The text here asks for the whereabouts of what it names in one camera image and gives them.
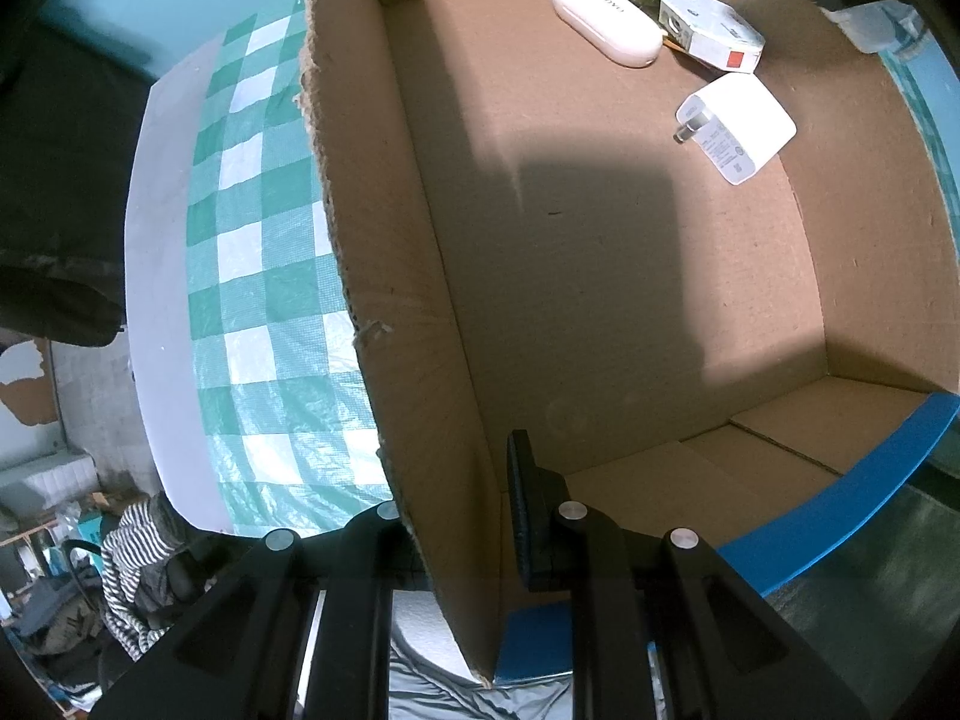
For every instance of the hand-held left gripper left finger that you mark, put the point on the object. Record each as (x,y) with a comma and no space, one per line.
(352,562)

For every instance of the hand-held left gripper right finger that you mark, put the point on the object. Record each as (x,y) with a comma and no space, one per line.
(519,499)

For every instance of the white red label box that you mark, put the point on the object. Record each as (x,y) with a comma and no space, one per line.
(712,30)

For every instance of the white power adapter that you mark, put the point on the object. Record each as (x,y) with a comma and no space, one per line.
(739,127)

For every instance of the brown cardboard box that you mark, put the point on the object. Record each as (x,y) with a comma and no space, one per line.
(600,277)

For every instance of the grey cloth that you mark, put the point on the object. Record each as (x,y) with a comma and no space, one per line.
(427,667)

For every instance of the black office chair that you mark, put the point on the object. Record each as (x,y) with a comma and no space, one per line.
(187,577)

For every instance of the striped cloth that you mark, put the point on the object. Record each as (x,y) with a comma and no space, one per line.
(139,562)

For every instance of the white oval case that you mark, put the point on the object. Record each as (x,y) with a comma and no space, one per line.
(607,19)

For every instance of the green checked tablecloth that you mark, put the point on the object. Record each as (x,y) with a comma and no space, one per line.
(270,315)

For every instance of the olive cloth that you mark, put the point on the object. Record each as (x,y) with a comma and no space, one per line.
(862,577)

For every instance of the large dark object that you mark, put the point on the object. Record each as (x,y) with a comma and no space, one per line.
(60,187)

